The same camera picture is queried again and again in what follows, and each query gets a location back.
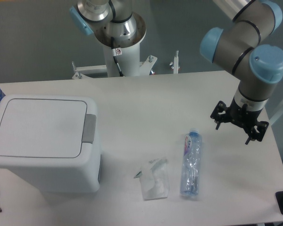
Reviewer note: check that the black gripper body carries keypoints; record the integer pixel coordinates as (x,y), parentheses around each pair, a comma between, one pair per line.
(242,118)

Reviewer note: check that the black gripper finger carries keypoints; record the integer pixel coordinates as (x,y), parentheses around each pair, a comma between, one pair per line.
(256,131)
(220,114)

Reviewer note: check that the grey trash can push button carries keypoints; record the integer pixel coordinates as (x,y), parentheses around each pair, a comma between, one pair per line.
(89,128)

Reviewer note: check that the white plastic trash can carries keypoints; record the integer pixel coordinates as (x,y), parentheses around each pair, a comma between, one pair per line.
(63,175)

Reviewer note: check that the white trash can lid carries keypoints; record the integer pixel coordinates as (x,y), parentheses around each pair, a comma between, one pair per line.
(41,128)

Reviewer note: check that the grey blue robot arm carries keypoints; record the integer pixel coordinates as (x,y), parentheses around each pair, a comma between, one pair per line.
(239,51)

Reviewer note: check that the clear empty plastic bottle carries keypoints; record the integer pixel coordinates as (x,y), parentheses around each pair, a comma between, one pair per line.
(189,185)

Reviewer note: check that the clear plastic bag with tissue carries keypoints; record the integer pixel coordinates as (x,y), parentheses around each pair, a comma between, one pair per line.
(153,176)

